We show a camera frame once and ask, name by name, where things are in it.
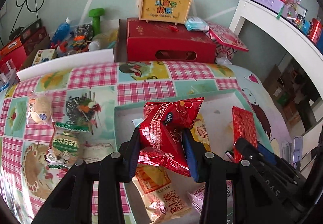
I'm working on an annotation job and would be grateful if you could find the red patterned snack pack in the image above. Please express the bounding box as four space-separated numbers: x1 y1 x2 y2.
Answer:
232 106 258 163

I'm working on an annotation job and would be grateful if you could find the pink barcode snack packet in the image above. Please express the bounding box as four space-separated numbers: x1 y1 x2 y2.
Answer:
187 180 233 215

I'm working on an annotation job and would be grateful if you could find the yellow soft bread pack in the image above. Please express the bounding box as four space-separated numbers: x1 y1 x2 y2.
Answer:
191 114 211 151

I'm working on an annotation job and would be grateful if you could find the orange yellow bread snack bag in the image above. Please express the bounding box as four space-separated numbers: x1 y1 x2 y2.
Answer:
132 165 191 223

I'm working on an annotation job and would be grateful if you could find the red puffy snack bag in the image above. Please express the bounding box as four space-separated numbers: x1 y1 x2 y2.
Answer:
138 97 204 177

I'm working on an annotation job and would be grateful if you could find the green round biscuit pack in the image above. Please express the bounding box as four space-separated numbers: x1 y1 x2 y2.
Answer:
45 122 90 170

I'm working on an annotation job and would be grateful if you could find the white green snack bag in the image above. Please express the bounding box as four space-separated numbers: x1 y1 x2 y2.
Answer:
132 118 144 128

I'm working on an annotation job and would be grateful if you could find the white tray with teal rim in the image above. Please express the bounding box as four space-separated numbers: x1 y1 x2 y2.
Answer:
113 88 274 224

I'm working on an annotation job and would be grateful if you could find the cardboard box on floor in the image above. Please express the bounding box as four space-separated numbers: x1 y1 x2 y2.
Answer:
263 65 285 101

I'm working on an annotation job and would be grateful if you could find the pink plaid picture tablecloth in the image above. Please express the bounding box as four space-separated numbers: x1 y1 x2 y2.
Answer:
1 61 282 223

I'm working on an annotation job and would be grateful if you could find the clear wrapped small cake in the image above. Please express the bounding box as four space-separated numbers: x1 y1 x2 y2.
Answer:
26 91 53 125

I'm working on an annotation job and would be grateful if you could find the pink red patterned gift box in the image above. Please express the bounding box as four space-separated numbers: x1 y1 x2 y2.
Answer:
205 22 249 60

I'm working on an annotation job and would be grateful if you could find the white shelf table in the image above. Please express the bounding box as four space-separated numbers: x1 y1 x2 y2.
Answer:
229 0 322 155

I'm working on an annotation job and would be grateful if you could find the large red gift box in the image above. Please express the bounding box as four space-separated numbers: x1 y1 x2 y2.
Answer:
126 18 216 63

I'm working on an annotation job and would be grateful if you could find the clear acrylic box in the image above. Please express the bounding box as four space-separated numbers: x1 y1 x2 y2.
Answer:
0 59 19 90

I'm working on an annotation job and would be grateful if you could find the blue wet wipes pack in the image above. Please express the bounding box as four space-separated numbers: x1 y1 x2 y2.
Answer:
185 17 209 32

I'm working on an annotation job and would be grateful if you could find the white foam board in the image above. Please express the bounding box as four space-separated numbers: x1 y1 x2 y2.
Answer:
16 49 116 81

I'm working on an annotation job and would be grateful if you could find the colourful toy pile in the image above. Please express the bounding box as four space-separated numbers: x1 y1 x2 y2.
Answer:
56 24 94 57

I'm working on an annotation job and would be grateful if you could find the orange red flat box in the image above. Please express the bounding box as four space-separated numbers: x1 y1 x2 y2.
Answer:
1 37 26 58

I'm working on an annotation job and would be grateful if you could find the yellow childrens day gift box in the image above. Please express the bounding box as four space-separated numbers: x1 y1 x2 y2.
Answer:
135 0 192 24

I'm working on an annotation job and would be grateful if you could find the blue liquid bottle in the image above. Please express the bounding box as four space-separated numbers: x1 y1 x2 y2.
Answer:
51 17 71 45

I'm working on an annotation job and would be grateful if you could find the dark red box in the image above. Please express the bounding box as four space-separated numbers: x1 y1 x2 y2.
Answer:
14 19 47 56

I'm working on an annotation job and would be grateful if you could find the green dumbbell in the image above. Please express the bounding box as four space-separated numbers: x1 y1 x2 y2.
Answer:
88 8 105 35

